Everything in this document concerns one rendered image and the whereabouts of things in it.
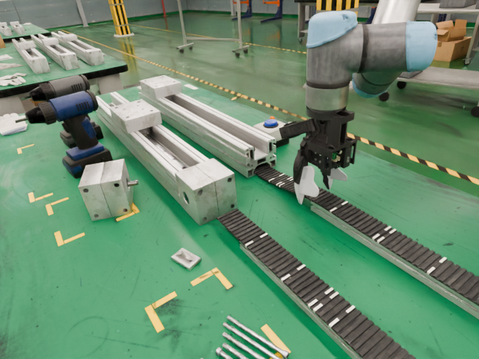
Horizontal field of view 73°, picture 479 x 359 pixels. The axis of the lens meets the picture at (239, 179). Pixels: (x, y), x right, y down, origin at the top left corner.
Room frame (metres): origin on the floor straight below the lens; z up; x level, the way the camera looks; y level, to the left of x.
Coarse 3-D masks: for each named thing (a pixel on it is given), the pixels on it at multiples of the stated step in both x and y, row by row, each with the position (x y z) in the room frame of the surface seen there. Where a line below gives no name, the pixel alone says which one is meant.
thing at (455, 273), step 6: (456, 264) 0.35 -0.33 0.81; (450, 270) 0.34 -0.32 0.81; (456, 270) 0.34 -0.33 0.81; (462, 270) 0.33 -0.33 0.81; (444, 276) 0.32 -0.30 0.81; (450, 276) 0.33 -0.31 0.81; (456, 276) 0.32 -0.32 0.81; (462, 276) 0.32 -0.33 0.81; (444, 282) 0.32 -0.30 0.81; (450, 282) 0.31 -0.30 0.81; (456, 282) 0.31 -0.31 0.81
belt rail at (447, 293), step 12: (324, 216) 0.52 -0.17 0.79; (348, 228) 0.48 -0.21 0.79; (360, 240) 0.45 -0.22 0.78; (372, 240) 0.43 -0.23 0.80; (384, 252) 0.41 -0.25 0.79; (396, 264) 0.38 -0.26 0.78; (408, 264) 0.37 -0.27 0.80; (420, 276) 0.35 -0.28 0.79; (432, 288) 0.33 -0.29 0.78; (444, 288) 0.32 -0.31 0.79; (456, 300) 0.30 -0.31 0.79; (468, 300) 0.29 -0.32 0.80; (468, 312) 0.28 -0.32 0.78
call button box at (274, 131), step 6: (258, 126) 0.91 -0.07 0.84; (264, 126) 0.90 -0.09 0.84; (276, 126) 0.89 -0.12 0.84; (282, 126) 0.89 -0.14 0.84; (264, 132) 0.87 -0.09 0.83; (270, 132) 0.86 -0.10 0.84; (276, 132) 0.87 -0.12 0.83; (276, 138) 0.87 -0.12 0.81; (276, 144) 0.87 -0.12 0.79; (282, 144) 0.88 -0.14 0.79
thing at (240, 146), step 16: (144, 96) 1.33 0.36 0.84; (176, 96) 1.23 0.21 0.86; (160, 112) 1.20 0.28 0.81; (176, 112) 1.06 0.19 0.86; (192, 112) 1.12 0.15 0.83; (208, 112) 1.02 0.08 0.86; (176, 128) 1.08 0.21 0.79; (192, 128) 0.96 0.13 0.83; (208, 128) 0.87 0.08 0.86; (224, 128) 0.94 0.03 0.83; (240, 128) 0.86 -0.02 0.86; (208, 144) 0.88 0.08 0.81; (224, 144) 0.80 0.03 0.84; (240, 144) 0.75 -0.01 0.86; (256, 144) 0.80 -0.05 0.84; (272, 144) 0.76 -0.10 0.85; (224, 160) 0.81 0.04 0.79; (240, 160) 0.73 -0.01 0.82; (256, 160) 0.73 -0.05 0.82; (272, 160) 0.77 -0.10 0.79
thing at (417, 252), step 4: (420, 244) 0.39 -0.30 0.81; (416, 248) 0.39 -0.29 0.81; (420, 248) 0.39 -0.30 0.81; (424, 248) 0.39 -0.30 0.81; (428, 248) 0.38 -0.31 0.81; (408, 252) 0.38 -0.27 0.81; (412, 252) 0.38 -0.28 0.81; (416, 252) 0.38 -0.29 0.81; (420, 252) 0.38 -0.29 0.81; (424, 252) 0.38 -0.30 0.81; (404, 256) 0.37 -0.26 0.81; (408, 256) 0.37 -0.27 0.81; (412, 256) 0.37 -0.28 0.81; (416, 256) 0.37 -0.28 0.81; (420, 256) 0.37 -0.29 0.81; (408, 260) 0.36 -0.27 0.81; (412, 260) 0.36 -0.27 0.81; (416, 260) 0.36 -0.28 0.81; (412, 264) 0.36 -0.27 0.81
